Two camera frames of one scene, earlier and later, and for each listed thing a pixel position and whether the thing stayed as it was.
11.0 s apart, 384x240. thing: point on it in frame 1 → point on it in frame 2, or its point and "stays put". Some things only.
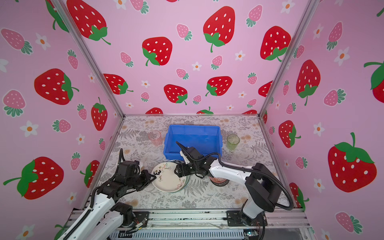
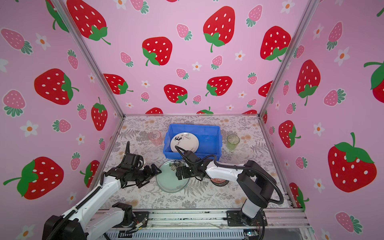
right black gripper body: (189, 168) stays put
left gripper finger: (147, 176) → (154, 170)
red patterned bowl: (219, 181) stays put
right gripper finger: (179, 169) stays put
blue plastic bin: (206, 139) stays put
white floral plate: (166, 180) → (185, 140)
